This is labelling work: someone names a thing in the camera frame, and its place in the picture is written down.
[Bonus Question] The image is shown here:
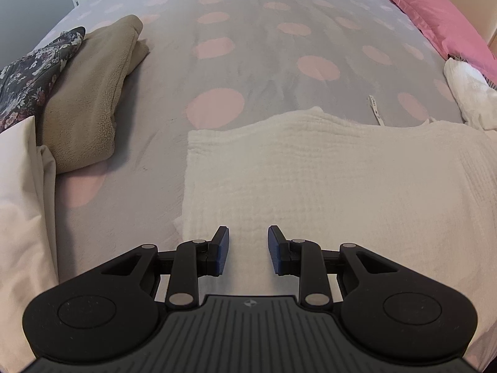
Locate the white knitted garment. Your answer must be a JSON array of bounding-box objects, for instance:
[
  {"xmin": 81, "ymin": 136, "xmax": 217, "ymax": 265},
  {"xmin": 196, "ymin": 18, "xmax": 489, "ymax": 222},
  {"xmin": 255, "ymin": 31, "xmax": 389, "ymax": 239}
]
[{"xmin": 181, "ymin": 107, "xmax": 496, "ymax": 370}]

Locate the white folded cloth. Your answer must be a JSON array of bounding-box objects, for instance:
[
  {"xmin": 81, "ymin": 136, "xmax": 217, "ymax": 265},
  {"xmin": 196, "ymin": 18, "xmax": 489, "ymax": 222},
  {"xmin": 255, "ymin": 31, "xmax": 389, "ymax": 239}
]
[{"xmin": 1, "ymin": 117, "xmax": 58, "ymax": 372}]

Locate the beige folded fleece garment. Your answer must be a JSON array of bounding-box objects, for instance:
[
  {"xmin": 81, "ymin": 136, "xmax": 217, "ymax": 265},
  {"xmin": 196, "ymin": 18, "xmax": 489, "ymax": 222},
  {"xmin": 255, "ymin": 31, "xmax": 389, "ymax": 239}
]
[{"xmin": 37, "ymin": 14, "xmax": 149, "ymax": 173}]

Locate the grey pink-dotted bed cover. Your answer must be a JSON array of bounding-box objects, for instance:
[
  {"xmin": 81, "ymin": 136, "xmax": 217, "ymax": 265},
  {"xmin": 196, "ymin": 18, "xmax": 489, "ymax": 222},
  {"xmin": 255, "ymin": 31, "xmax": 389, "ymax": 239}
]
[{"xmin": 32, "ymin": 0, "xmax": 467, "ymax": 285}]

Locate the crumpled white garment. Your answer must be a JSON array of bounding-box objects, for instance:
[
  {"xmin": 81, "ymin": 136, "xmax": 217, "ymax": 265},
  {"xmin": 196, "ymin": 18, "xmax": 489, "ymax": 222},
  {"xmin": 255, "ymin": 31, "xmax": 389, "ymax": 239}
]
[{"xmin": 444, "ymin": 58, "xmax": 496, "ymax": 138}]

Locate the dark floral folded garment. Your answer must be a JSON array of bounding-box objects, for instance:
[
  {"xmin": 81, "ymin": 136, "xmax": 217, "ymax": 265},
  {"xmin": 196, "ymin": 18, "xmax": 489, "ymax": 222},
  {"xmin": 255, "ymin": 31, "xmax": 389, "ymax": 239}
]
[{"xmin": 1, "ymin": 26, "xmax": 86, "ymax": 131}]

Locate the pink pillow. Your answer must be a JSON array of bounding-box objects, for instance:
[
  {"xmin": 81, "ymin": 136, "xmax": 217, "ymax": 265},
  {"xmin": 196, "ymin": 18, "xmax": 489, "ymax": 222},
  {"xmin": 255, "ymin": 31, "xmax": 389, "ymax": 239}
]
[{"xmin": 391, "ymin": 0, "xmax": 496, "ymax": 83}]

